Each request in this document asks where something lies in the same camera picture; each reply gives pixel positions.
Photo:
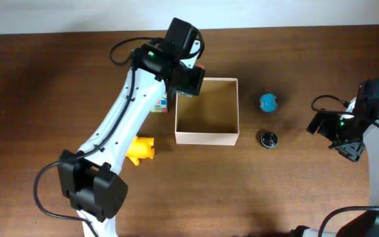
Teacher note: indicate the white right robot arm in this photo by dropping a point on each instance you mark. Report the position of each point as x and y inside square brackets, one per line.
[367, 223]

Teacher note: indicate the multicolour puzzle cube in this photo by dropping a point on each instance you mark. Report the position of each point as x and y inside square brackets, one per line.
[161, 106]

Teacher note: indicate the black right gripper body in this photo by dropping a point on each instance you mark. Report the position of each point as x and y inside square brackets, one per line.
[344, 135]

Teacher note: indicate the yellow toy animal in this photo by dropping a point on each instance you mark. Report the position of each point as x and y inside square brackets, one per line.
[141, 148]

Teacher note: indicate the blue toy ball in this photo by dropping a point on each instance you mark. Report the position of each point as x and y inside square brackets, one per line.
[268, 103]

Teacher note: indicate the round black tin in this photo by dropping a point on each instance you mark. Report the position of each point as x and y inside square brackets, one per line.
[269, 140]

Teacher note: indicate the pink cardboard box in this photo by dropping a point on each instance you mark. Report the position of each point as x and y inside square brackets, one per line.
[210, 118]

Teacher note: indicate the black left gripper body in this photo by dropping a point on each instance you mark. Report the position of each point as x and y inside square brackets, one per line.
[193, 82]

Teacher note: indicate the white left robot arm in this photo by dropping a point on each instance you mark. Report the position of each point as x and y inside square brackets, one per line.
[90, 177]

